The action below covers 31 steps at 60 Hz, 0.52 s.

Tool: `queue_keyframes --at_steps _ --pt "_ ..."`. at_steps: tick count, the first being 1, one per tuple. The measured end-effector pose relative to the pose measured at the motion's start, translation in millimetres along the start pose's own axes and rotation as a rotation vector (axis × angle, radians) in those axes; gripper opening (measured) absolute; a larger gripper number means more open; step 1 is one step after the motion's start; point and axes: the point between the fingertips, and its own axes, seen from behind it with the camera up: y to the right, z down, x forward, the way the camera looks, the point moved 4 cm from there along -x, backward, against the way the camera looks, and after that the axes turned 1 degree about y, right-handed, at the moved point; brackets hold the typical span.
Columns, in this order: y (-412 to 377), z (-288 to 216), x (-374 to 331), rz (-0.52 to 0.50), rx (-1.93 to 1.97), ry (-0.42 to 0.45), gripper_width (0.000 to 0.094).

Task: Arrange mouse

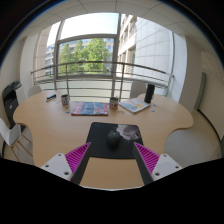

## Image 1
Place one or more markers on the black cylinder speaker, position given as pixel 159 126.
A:
pixel 149 93

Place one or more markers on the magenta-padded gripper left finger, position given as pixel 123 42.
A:
pixel 56 165

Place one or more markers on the light blue picture book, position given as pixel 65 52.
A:
pixel 134 105

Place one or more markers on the black mouse pad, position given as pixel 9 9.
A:
pixel 100 140

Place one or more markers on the small printed plant pot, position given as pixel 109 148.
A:
pixel 114 103

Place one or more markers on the black printer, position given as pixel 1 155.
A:
pixel 10 101

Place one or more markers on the metal railing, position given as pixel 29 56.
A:
pixel 100 62

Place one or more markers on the white chair with wooden legs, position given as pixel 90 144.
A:
pixel 10 133

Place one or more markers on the white printed can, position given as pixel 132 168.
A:
pixel 65 100

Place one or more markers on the black computer mouse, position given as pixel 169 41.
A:
pixel 113 139

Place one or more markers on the green tree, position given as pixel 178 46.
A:
pixel 93 53

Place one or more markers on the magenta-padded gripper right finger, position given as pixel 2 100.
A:
pixel 165 165

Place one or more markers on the red and black magazine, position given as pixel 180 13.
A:
pixel 90 109

